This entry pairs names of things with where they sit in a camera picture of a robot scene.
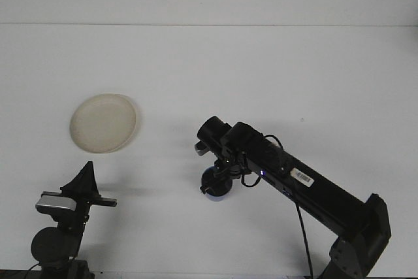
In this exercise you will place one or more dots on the pale blue cup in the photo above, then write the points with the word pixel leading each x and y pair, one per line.
pixel 218 198

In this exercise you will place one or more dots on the pale round plate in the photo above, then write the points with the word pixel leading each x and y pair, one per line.
pixel 102 123

